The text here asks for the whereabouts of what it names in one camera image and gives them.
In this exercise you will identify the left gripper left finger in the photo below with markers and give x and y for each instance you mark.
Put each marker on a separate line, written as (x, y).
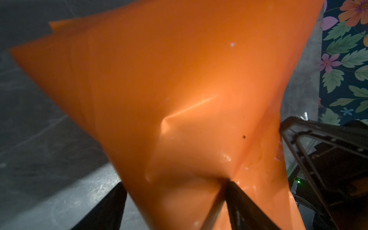
(108, 213)

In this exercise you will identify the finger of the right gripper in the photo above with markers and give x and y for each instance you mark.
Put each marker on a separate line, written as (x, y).
(331, 172)

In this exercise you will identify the yellow wrapping paper sheet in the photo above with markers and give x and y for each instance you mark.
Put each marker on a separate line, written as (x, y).
(182, 96)

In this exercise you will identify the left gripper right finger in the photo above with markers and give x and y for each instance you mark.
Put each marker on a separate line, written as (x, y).
(244, 214)

